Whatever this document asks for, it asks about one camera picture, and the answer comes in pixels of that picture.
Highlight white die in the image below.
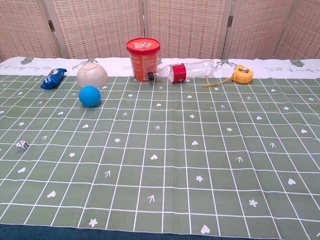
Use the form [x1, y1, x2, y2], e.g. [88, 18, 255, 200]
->
[16, 140, 29, 152]

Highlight green grid tablecloth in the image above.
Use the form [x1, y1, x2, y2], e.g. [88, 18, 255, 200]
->
[0, 56, 320, 238]

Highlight clear plastic bottle red label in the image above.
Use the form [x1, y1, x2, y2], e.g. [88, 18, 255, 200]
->
[157, 59, 216, 84]

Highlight red lidded paper tub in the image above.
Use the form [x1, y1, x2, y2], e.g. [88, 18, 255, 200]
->
[126, 37, 161, 83]

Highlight blue ball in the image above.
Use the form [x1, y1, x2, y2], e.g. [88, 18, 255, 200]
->
[78, 85, 101, 109]

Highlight beige upturned bowl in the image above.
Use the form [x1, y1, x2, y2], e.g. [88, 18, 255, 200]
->
[76, 62, 110, 89]

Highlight woven folding screen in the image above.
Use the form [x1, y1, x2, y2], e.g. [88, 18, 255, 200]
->
[0, 0, 320, 63]

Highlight yellow tape measure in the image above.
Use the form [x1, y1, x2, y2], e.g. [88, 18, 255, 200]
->
[202, 64, 254, 89]

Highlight blue snack packet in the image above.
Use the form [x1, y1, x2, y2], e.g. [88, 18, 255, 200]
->
[40, 67, 68, 90]

